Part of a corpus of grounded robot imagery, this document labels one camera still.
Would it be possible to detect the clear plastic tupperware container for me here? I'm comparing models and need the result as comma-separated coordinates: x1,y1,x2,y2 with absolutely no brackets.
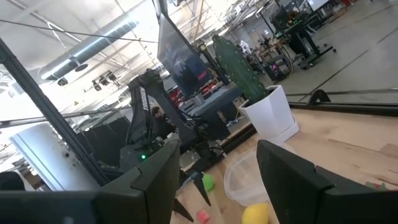
223,143,296,207

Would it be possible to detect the black background workstation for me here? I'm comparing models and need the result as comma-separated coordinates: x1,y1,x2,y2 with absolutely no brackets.
269,8,337,70

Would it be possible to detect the yellow toy lemon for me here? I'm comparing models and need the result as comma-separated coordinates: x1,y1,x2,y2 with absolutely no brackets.
241,202,270,224

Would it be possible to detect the green toy lime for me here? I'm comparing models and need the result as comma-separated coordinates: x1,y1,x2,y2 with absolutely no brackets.
201,173,216,192

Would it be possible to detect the large dark display screen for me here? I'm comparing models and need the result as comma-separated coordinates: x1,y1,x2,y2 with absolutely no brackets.
157,12,215,98

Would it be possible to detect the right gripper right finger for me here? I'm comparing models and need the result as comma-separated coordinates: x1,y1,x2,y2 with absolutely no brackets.
256,139,398,224

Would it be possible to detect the pink fuzzy toy ball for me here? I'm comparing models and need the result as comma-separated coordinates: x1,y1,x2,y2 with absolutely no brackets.
195,208,212,224

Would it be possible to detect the silver ventilation duct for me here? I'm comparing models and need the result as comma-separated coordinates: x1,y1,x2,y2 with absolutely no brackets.
39,20,139,82

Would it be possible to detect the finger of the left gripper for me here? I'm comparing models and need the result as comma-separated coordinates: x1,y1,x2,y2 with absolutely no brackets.
172,197,195,223
190,171,213,207

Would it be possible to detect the green artificial cactus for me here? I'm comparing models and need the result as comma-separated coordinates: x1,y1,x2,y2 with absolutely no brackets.
212,33,271,106

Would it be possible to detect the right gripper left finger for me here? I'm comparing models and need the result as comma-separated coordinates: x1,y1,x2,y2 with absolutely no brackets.
0,139,182,224

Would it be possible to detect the grey background workbench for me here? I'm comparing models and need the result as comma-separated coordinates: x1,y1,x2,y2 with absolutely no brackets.
180,86,244,141

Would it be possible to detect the thin black overhead wire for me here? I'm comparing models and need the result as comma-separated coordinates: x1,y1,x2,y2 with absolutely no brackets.
0,19,159,44

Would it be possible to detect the white angular planter pot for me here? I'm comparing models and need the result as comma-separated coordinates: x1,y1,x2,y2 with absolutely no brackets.
238,85,300,146

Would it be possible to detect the black metal frame post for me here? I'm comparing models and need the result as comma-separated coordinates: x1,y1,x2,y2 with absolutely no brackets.
0,37,109,187

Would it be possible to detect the white building column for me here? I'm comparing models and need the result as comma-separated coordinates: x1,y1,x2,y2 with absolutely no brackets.
11,123,101,192

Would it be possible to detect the person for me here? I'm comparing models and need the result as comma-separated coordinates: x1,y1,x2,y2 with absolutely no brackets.
151,106,177,139

